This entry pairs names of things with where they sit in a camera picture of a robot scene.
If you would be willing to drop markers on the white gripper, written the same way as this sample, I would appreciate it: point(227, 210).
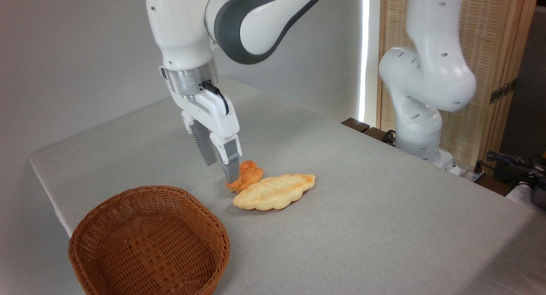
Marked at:
point(209, 111)

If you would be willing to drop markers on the small orange bread roll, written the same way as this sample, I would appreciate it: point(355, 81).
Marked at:
point(249, 175)

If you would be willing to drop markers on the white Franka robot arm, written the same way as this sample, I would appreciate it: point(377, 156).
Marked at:
point(431, 73)

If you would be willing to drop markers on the long pale braided bread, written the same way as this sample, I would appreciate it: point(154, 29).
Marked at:
point(273, 192)

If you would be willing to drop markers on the brown woven wicker basket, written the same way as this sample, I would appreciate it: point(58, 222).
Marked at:
point(149, 243)

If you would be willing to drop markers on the dark wooden board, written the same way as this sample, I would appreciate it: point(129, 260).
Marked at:
point(354, 124)

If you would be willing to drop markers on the bamboo folding screen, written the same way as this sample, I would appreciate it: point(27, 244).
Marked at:
point(490, 39)

